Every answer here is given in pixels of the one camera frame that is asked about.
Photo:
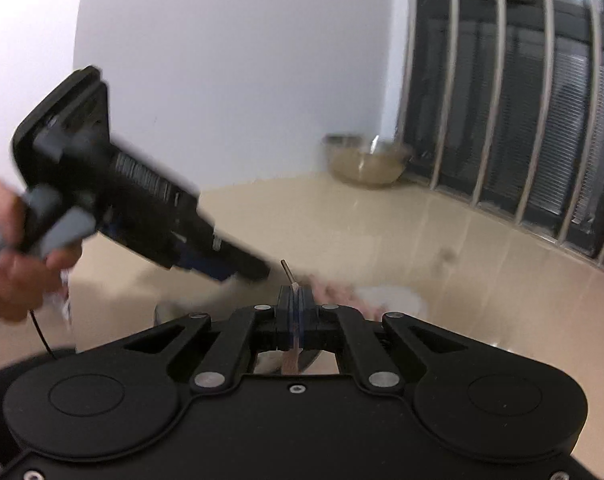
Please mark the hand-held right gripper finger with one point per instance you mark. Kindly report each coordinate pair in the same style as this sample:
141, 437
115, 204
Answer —
292, 317
304, 317

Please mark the metal window railing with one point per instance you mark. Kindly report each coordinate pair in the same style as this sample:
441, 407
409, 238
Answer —
491, 85

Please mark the stainless steel bowl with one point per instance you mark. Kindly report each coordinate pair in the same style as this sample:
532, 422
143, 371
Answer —
367, 165

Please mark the person's left hand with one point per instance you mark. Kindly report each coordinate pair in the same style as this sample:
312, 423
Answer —
16, 290

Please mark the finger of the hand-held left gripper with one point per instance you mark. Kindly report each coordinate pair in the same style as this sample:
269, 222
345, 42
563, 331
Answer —
236, 262

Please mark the dark window with blinds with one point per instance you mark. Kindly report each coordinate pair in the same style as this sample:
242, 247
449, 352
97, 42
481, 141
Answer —
504, 135

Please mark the white sneaker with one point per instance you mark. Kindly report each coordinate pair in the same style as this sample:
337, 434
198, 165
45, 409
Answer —
392, 302

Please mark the pink shoelace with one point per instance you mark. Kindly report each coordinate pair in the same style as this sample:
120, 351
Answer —
291, 280

